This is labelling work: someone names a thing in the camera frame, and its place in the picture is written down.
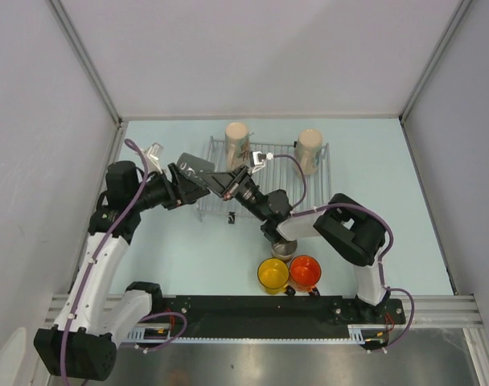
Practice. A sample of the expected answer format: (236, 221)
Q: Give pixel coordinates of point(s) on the yellow mug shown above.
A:
(274, 277)

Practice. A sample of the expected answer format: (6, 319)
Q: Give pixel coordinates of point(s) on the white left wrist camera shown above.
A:
(152, 156)

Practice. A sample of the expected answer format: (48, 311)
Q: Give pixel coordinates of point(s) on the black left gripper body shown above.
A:
(159, 190)

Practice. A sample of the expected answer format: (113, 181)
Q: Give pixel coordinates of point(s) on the dark green mug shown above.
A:
(191, 166)

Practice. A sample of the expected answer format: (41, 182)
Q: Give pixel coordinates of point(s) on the white slotted cable duct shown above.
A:
(154, 336)

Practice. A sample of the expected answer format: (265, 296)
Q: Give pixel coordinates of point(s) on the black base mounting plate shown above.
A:
(278, 317)

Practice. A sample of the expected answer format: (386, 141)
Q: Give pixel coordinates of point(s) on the stainless steel cup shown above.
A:
(284, 250)

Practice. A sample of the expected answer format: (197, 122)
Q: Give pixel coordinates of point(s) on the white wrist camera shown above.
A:
(152, 156)
(257, 160)

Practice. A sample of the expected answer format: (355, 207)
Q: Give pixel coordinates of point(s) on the orange mug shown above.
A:
(305, 273)

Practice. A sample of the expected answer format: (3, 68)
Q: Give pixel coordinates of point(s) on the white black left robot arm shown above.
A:
(83, 340)

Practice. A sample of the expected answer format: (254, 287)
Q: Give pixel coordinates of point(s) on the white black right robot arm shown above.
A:
(354, 232)

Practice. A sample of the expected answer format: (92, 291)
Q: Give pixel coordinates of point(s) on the beige plain mug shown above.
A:
(308, 150)

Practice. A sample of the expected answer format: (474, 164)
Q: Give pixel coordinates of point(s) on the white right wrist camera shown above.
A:
(257, 160)

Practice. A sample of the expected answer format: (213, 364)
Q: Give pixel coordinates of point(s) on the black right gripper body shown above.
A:
(244, 192)

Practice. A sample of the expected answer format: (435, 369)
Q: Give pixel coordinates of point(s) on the beige decorated mug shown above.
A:
(237, 145)

